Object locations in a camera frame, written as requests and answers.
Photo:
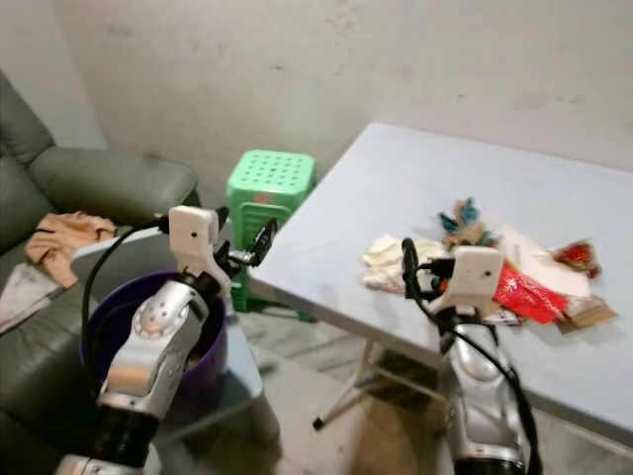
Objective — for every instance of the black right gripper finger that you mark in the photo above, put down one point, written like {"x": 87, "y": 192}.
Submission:
{"x": 410, "y": 263}

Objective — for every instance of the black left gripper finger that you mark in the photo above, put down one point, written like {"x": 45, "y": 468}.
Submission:
{"x": 258, "y": 255}
{"x": 270, "y": 234}

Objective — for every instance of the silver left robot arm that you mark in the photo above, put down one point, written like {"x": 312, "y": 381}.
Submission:
{"x": 153, "y": 351}

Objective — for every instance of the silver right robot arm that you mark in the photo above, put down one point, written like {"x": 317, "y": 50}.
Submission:
{"x": 480, "y": 396}

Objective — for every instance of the purple plastic rubbish bin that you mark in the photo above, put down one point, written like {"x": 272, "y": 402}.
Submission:
{"x": 208, "y": 361}

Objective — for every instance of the cream crumpled paper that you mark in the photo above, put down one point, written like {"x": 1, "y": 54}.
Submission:
{"x": 386, "y": 259}

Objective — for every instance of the green plastic stool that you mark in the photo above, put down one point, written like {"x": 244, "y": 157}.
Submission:
{"x": 269, "y": 183}

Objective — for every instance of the blue and brown wrapper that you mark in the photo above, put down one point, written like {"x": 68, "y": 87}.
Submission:
{"x": 467, "y": 224}

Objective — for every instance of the grey folding table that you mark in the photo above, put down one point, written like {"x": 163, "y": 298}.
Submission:
{"x": 396, "y": 183}

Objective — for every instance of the red plastic packet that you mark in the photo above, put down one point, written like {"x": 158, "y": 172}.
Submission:
{"x": 526, "y": 295}

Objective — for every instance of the white paper sheet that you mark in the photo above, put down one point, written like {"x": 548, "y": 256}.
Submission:
{"x": 534, "y": 252}

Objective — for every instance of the small red crumpled wrapper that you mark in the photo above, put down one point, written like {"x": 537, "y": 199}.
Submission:
{"x": 576, "y": 257}

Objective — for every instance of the small light grey table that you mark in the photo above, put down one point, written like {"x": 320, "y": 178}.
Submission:
{"x": 97, "y": 259}

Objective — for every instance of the dark green leather sofa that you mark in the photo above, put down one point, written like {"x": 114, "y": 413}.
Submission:
{"x": 119, "y": 183}

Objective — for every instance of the brown cardboard piece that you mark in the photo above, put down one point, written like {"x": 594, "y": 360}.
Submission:
{"x": 588, "y": 315}

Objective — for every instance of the grey flat cloth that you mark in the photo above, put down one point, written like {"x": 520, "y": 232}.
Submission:
{"x": 20, "y": 295}

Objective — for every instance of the beige crumpled cloth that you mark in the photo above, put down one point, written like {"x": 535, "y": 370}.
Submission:
{"x": 71, "y": 236}

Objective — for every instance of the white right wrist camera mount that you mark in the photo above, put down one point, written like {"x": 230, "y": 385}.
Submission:
{"x": 475, "y": 272}

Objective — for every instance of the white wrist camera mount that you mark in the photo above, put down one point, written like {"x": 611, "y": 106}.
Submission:
{"x": 190, "y": 237}
{"x": 475, "y": 272}

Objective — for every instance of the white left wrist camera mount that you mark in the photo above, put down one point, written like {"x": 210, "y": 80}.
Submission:
{"x": 190, "y": 237}

